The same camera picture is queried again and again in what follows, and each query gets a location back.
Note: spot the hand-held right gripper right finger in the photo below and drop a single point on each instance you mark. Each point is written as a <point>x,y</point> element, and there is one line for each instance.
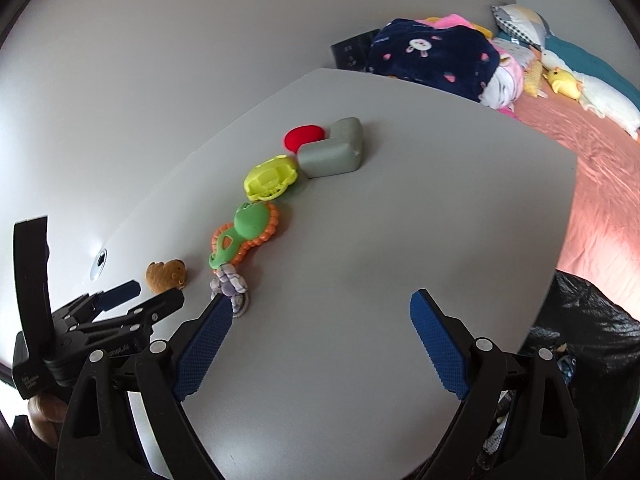
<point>440,345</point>

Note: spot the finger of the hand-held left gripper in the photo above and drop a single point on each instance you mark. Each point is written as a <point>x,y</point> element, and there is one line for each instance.
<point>145,315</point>
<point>120,292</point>

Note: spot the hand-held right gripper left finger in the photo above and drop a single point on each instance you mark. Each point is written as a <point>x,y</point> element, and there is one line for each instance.
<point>205,350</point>

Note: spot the brown animal plush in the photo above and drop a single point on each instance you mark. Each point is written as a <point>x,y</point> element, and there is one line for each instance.
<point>167,275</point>

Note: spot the blue fish plush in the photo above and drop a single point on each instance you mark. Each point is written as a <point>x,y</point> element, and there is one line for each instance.
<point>565,366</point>

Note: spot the black trash bag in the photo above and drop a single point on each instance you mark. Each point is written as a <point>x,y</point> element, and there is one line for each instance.
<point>595,320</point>

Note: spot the person's left hand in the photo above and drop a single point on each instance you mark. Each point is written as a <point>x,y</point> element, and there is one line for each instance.
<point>46,415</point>

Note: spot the green orange seahorse teether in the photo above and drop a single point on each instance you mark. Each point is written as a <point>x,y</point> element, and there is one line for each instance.
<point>245,232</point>

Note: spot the yellow plastic toy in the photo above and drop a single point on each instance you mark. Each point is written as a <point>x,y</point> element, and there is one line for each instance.
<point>270,177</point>

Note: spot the grey foam corner guard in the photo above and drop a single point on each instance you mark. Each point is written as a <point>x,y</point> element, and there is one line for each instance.
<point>332,155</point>

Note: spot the pink bed sheet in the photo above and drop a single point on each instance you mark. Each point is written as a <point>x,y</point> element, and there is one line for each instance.
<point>600,185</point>

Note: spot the red round cushion toy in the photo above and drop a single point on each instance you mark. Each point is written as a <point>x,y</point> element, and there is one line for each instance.
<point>305,136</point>

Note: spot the white pink patterned cloth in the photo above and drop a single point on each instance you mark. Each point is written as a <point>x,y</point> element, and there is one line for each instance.
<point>505,85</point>

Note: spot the yellow knitted plush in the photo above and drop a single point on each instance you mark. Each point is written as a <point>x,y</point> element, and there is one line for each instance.
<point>532,77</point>

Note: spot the navy rabbit print blanket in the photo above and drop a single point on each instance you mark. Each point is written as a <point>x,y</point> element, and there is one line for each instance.
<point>430,55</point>

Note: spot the yellow duck plush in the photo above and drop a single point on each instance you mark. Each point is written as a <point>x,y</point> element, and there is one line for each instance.
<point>565,82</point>

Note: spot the white goose plush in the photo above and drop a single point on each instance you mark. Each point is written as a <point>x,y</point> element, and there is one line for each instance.
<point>610,100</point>

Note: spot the teal blanket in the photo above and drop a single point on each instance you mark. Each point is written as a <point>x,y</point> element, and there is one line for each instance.
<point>585,60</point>

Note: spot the checked patchwork pillow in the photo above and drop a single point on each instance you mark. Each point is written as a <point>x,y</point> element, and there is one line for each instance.
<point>520,20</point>

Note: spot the black wall panel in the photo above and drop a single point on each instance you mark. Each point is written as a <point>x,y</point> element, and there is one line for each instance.
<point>352,50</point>

